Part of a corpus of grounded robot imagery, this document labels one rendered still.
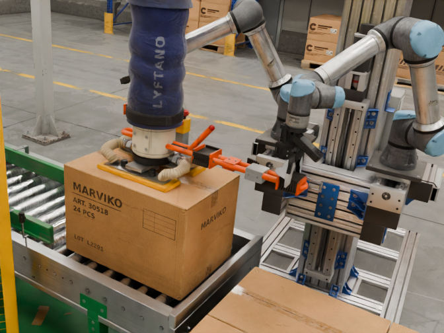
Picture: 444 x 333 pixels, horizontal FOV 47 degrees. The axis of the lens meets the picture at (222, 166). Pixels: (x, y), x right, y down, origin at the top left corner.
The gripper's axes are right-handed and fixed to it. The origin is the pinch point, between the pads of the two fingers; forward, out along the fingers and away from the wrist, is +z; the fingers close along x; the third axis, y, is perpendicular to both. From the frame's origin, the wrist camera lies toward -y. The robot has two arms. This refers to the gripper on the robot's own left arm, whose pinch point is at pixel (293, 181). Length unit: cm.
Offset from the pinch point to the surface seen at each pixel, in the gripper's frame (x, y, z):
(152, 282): 20, 43, 50
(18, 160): -24, 171, 49
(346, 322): -8, -27, 53
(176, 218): 20.1, 34.3, 18.6
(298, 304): -7, -8, 54
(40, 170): -23, 153, 50
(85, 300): 34, 65, 61
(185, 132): -50, 78, 15
